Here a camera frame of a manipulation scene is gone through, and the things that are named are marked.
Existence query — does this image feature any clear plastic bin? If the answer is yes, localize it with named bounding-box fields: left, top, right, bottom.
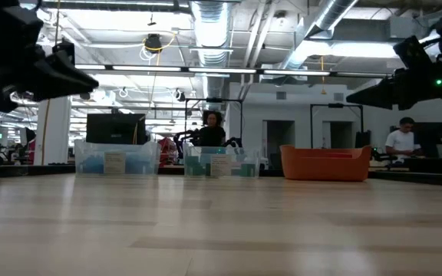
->
left=183, top=144, right=261, bottom=179
left=74, top=140, right=161, bottom=176

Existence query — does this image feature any orange plastic bin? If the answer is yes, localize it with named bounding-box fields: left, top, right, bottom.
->
left=280, top=144, right=372, bottom=182

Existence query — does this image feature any red background object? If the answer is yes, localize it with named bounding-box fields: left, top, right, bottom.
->
left=158, top=136, right=179, bottom=166

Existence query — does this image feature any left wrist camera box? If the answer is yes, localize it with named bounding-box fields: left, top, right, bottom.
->
left=51, top=41, right=77, bottom=63

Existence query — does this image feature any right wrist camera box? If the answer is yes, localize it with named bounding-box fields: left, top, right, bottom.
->
left=392, top=34, right=434, bottom=71

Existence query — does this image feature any silver ventilation duct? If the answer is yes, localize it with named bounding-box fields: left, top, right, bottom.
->
left=189, top=0, right=233, bottom=100
left=282, top=0, right=360, bottom=70

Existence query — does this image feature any black background shelving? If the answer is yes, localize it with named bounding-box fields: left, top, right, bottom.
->
left=389, top=121, right=442, bottom=173

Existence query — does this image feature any black aluminium table frame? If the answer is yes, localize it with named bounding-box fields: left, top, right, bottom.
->
left=0, top=163, right=442, bottom=189

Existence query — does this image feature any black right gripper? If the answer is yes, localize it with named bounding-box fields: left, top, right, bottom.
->
left=346, top=62, right=442, bottom=112

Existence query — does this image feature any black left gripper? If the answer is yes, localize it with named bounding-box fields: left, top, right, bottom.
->
left=0, top=43, right=101, bottom=114

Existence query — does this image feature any white building column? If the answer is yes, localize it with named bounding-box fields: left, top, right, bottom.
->
left=35, top=95, right=72, bottom=166

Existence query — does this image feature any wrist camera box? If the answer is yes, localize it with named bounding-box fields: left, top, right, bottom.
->
left=392, top=34, right=434, bottom=71
left=51, top=41, right=77, bottom=63

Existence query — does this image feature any person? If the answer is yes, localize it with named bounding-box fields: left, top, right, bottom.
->
left=196, top=110, right=227, bottom=148
left=384, top=117, right=424, bottom=159

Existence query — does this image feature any black ceiling cord reel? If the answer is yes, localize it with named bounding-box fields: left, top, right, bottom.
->
left=143, top=33, right=163, bottom=54

